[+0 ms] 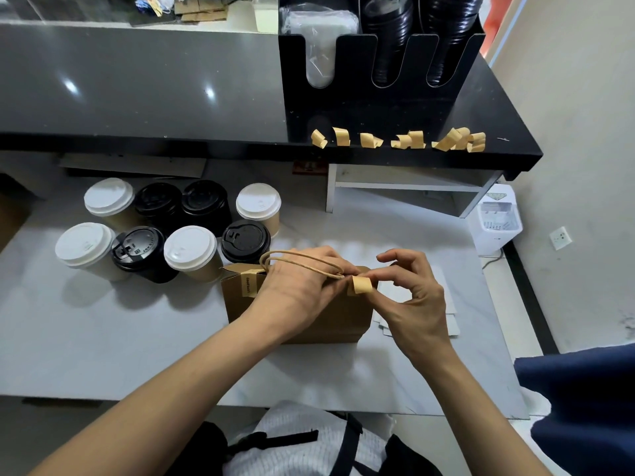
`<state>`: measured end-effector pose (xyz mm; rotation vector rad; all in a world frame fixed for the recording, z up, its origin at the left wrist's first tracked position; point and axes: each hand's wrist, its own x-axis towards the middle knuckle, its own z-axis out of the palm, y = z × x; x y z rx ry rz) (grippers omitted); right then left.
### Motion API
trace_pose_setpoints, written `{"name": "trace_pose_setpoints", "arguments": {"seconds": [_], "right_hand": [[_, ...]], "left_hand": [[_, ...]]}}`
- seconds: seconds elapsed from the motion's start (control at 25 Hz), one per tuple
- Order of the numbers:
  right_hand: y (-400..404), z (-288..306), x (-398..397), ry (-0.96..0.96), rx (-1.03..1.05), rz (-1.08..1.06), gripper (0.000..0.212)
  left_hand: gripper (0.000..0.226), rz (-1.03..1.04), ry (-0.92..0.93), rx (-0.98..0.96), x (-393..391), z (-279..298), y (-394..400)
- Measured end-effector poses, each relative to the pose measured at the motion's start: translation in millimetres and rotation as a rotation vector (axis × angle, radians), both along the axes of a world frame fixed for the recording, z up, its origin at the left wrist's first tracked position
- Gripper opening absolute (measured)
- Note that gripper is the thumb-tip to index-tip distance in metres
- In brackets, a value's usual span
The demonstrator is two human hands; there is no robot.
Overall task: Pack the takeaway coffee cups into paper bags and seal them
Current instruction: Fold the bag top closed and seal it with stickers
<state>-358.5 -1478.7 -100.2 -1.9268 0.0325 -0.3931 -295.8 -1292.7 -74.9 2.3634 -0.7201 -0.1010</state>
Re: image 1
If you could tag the white small appliance on floor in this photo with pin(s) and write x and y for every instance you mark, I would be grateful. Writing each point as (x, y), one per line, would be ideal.
(496, 223)

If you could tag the person's right hand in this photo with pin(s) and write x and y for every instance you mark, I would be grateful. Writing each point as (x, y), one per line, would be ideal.
(417, 317)

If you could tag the white box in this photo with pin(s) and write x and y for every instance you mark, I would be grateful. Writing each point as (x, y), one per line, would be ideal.
(266, 13)

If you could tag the person's left forearm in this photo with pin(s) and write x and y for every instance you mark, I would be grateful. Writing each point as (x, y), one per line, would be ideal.
(149, 411)

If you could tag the person's left hand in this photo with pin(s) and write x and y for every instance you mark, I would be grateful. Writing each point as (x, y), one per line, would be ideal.
(298, 292)

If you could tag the white wall socket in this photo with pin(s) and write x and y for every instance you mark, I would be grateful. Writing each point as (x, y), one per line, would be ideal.
(561, 239)

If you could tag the person's white shirt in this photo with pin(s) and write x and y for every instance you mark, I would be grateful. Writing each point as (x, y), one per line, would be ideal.
(288, 431)

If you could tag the stack of white paper sheets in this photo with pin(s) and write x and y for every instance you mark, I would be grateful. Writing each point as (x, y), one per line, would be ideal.
(448, 292)

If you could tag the brown paper bag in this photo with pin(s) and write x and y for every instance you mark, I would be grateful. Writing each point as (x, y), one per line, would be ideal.
(342, 322)
(12, 218)

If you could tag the black acrylic organizer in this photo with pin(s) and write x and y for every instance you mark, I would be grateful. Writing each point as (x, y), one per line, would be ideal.
(387, 104)

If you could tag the black body harness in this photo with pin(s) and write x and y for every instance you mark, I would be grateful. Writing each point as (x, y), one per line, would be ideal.
(194, 451)

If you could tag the group of lidded coffee cups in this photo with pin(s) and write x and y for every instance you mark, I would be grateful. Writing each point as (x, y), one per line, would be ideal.
(84, 245)

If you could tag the person's right forearm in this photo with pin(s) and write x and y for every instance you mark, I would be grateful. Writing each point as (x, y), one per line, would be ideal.
(486, 421)

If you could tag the red banner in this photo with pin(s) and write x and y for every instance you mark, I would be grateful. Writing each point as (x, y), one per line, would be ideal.
(496, 20)

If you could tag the plastic wrapped white pack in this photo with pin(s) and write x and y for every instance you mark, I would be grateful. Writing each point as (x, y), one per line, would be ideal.
(319, 39)

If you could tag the row of tan tape strips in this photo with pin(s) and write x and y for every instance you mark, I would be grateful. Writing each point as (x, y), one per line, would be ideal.
(341, 137)

